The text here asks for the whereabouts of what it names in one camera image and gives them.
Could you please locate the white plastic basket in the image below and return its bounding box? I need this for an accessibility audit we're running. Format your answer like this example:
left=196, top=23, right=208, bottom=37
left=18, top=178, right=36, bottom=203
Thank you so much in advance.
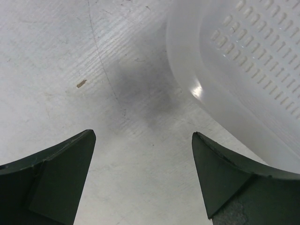
left=166, top=0, right=300, bottom=173

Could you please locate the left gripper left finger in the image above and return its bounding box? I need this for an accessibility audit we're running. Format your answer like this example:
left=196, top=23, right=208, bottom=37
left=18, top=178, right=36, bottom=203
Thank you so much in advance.
left=0, top=129, right=96, bottom=225

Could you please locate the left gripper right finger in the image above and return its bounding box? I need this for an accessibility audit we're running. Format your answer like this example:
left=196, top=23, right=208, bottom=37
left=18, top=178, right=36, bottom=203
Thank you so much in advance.
left=192, top=132, right=300, bottom=225

